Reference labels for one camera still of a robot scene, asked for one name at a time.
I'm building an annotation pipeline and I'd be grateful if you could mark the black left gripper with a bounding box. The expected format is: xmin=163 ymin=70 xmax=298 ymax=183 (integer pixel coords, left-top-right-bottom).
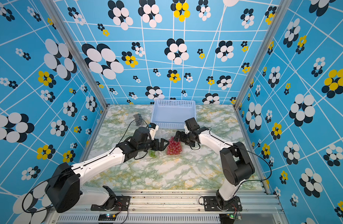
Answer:
xmin=139 ymin=137 xmax=171 ymax=153

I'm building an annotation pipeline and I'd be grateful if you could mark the green grape bunch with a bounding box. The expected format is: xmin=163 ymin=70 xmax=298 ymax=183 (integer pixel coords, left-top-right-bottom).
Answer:
xmin=149 ymin=151 xmax=156 ymax=158

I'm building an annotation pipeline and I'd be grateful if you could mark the red grape bunch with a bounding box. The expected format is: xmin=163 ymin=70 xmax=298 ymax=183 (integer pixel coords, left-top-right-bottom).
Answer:
xmin=166 ymin=137 xmax=178 ymax=155
xmin=170 ymin=137 xmax=182 ymax=155

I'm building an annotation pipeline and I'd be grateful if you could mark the black grape bunch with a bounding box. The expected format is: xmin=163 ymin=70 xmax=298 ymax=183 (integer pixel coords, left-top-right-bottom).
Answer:
xmin=133 ymin=113 xmax=143 ymax=127

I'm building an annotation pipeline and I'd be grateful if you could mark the clear plastic clamshell container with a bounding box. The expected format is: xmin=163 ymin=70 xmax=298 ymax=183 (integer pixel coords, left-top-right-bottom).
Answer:
xmin=125 ymin=112 xmax=148 ymax=127

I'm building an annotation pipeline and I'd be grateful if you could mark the white perforated plastic basket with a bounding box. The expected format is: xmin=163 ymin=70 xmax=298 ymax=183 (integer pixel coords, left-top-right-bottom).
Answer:
xmin=151 ymin=99 xmax=197 ymax=130

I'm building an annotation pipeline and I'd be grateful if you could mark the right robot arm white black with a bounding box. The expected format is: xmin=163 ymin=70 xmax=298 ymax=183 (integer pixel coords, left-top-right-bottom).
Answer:
xmin=174 ymin=127 xmax=255 ymax=211

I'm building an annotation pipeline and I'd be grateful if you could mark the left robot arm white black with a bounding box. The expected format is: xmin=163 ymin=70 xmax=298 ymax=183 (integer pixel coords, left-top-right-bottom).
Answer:
xmin=45 ymin=127 xmax=169 ymax=213

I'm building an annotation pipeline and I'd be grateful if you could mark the left green circuit board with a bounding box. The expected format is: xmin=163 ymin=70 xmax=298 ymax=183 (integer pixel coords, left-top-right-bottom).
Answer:
xmin=98 ymin=213 xmax=117 ymax=222

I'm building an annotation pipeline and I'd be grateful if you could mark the green circuit board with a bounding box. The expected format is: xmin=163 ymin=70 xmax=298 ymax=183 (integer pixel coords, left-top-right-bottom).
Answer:
xmin=98 ymin=213 xmax=117 ymax=222
xmin=219 ymin=214 xmax=235 ymax=224

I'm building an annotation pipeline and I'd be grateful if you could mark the right green circuit board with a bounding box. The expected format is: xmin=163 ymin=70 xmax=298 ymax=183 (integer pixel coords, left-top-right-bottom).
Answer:
xmin=219 ymin=214 xmax=235 ymax=224

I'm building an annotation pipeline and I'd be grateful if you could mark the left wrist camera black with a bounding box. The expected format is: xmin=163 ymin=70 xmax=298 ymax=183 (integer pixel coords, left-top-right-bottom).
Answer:
xmin=148 ymin=123 xmax=159 ymax=141

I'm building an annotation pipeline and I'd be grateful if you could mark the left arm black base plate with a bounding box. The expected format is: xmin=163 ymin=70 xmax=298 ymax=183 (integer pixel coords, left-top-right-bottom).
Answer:
xmin=90 ymin=196 xmax=131 ymax=211

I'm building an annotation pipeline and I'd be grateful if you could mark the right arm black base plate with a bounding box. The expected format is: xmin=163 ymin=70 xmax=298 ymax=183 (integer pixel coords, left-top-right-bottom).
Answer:
xmin=202 ymin=196 xmax=243 ymax=212

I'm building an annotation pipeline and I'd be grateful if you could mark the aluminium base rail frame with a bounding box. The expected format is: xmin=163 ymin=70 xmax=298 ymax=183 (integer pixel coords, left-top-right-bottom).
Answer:
xmin=46 ymin=190 xmax=288 ymax=224

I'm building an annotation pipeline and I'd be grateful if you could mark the aluminium corner post right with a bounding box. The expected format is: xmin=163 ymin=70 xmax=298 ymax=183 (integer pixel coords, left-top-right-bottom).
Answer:
xmin=235 ymin=0 xmax=292 ymax=110

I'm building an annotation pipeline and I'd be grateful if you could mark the aluminium corner post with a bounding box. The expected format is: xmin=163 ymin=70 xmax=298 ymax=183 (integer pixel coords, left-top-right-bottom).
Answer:
xmin=235 ymin=0 xmax=292 ymax=110
xmin=41 ymin=1 xmax=108 ymax=110

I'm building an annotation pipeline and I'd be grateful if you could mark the aluminium corner post left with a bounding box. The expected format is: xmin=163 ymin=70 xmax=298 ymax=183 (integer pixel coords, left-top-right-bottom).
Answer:
xmin=41 ymin=1 xmax=108 ymax=110

